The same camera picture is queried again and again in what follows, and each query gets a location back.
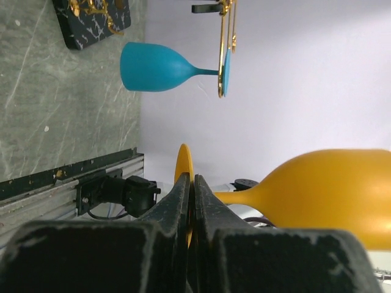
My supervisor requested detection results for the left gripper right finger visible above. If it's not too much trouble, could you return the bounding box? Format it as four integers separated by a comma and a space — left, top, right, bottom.
193, 175, 382, 292

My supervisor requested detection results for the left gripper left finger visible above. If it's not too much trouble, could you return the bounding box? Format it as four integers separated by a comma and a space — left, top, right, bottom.
1, 173, 191, 292

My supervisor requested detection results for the orange wine glass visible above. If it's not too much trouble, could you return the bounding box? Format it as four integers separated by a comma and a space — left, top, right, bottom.
174, 143, 391, 253

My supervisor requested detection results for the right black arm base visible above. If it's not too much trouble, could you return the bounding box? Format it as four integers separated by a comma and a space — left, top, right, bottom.
76, 175, 161, 220

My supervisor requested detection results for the blue wine glass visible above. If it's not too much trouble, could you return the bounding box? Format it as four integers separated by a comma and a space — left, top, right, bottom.
120, 42, 232, 98

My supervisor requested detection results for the aluminium mounting frame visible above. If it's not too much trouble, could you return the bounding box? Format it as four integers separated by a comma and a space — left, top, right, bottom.
1, 148, 144, 249

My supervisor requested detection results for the gold wire glass rack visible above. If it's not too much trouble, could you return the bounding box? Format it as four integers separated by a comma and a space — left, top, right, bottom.
51, 0, 239, 99

